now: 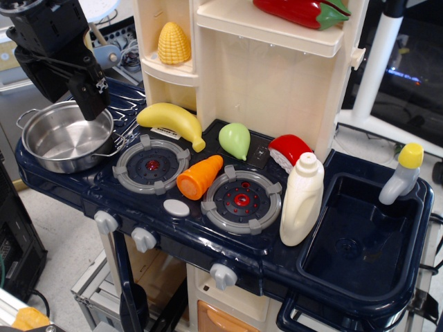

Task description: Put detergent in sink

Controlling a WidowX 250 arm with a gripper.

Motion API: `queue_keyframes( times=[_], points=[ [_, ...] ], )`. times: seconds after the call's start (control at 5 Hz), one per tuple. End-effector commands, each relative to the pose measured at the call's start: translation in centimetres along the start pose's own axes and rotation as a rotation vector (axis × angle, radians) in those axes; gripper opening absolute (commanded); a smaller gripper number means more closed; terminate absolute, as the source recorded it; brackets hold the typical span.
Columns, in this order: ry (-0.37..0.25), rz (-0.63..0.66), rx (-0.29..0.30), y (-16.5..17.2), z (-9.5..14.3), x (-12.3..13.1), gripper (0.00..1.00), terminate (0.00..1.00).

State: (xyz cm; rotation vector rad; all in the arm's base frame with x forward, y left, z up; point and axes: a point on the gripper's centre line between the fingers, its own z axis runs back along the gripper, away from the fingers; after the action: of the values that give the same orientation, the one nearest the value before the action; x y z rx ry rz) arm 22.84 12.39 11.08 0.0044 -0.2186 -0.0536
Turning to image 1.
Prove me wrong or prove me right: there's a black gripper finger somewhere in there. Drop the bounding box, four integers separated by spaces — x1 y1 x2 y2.
67 73 110 121

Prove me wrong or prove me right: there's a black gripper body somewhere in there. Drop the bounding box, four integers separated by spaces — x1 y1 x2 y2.
15 46 104 102

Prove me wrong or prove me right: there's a cream detergent bottle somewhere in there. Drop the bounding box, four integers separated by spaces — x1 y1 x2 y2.
280 152 325 247

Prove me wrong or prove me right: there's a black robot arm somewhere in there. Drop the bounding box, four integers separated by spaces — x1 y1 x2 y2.
1 1 110 121

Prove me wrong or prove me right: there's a navy toy sink basin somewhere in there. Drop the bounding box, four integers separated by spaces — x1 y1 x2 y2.
298 173 427 302

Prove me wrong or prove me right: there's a stainless steel pot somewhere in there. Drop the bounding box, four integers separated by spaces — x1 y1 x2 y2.
15 100 126 174

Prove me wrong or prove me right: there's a yellow toy banana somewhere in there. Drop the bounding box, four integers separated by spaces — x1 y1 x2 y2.
136 102 206 152

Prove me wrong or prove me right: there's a yellow toy corn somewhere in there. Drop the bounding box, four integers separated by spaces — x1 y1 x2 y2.
157 22 191 64

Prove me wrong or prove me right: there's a left grey stove burner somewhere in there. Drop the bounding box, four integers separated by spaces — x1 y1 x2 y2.
112 135 190 196

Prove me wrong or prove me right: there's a grey stove burner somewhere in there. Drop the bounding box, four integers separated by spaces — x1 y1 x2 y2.
112 135 190 196
201 165 282 235

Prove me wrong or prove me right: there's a left grey stove knob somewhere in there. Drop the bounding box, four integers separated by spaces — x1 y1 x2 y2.
94 210 118 235

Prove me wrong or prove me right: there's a grey stove knob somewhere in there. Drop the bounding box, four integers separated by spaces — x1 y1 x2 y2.
94 210 118 235
131 227 157 253
210 264 237 291

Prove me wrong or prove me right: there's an orange toy carrot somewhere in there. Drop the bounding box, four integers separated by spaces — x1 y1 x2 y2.
177 155 224 201

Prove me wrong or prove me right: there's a grey oval button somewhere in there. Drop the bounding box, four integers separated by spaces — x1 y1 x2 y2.
163 199 190 218

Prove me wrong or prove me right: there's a green toy pear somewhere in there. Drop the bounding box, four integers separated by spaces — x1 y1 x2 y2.
219 122 251 161

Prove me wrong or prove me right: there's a middle grey stove knob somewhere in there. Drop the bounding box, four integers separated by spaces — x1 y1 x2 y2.
131 227 157 253

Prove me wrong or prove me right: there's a black computer case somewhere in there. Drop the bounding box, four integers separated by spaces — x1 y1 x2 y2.
1 166 47 302

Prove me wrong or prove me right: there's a right grey stove burner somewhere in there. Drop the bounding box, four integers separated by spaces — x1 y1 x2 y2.
201 165 282 235

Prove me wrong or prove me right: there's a cream toy kitchen shelf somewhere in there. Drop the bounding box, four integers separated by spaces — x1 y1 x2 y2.
133 1 368 160

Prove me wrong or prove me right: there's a red white toy sushi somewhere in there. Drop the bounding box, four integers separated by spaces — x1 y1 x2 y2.
268 134 312 174

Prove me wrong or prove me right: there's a right grey stove knob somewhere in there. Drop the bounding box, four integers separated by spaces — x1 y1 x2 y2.
210 264 237 291

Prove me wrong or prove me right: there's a red toy chili pepper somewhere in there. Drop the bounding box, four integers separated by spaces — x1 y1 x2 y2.
253 0 352 30

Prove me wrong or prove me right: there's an orange toy drawer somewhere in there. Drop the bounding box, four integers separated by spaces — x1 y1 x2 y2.
197 300 259 332

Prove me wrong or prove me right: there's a navy toy kitchen counter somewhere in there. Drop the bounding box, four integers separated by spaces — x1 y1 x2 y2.
18 81 434 331

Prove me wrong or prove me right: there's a white pipe stand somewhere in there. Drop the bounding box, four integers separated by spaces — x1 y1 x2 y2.
338 1 442 158

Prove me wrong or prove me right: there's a grey toy faucet yellow cap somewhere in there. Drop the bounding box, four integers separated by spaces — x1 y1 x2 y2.
379 142 424 205

